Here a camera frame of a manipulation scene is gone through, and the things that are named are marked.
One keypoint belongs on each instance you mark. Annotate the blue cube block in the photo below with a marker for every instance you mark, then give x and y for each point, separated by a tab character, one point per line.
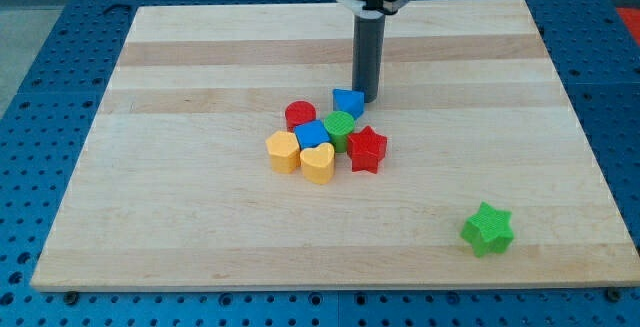
311	134

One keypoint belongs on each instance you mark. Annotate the yellow heart block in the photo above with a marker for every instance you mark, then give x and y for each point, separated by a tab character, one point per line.
318	163

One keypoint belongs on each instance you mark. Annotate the green cylinder block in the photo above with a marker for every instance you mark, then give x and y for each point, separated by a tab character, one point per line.
339	125

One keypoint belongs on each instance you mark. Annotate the yellow hexagon block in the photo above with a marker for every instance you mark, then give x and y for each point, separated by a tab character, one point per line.
284	151

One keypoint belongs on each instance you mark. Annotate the red cylinder block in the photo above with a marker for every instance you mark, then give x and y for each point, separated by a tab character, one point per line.
299	112

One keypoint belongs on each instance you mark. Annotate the red star block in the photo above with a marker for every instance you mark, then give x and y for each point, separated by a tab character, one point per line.
366	149

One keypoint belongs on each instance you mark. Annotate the blue triangle block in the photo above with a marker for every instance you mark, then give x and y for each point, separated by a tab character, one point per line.
349	101

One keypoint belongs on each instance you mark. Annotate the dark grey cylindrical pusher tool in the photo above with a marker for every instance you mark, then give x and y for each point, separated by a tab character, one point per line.
368	42

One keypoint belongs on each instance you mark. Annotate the light wooden board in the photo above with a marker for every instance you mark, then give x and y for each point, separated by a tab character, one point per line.
173	190

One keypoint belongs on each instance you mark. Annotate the green star block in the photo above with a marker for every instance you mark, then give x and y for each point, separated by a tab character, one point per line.
488	231

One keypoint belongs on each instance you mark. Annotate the blue perforated metal table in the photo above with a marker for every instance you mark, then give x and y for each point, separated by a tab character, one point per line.
44	127

